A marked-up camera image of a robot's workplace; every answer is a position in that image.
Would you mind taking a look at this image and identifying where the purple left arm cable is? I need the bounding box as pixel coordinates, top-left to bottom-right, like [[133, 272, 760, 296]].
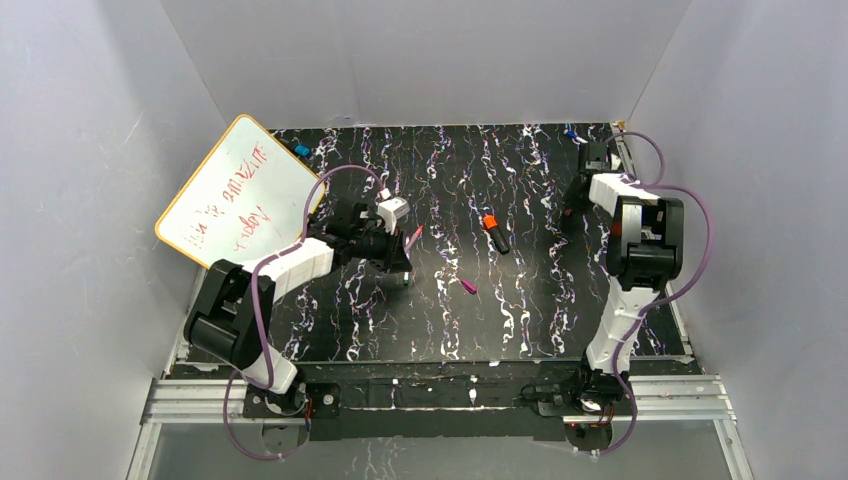
[[221, 164, 389, 462]]

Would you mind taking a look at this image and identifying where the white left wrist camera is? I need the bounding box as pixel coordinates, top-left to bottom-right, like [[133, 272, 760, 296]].
[[377, 188, 410, 234]]

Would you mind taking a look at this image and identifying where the yellow framed whiteboard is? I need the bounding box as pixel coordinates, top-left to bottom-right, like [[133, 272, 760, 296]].
[[154, 114, 326, 269]]

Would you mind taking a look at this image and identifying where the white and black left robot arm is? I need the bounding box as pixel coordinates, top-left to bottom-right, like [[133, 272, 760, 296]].
[[183, 198, 412, 418]]

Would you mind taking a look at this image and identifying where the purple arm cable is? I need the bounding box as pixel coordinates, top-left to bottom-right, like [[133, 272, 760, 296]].
[[596, 131, 715, 457], [221, 164, 389, 462]]

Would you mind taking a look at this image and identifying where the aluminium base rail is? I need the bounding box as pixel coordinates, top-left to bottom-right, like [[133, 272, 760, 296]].
[[142, 375, 737, 425]]

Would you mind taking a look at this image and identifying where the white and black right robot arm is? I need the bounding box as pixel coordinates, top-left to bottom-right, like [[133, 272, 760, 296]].
[[564, 142, 685, 414]]

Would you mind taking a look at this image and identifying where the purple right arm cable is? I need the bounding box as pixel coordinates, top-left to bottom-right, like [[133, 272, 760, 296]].
[[596, 131, 715, 457]]

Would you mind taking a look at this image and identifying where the black orange highlighter marker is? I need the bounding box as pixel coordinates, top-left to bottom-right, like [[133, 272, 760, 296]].
[[482, 214, 511, 255]]

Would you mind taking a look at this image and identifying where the magenta pen cap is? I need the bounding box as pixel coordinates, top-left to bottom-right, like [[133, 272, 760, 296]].
[[460, 279, 478, 295]]

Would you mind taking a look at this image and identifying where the white blue marker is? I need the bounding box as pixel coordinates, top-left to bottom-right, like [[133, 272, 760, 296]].
[[565, 129, 588, 144]]

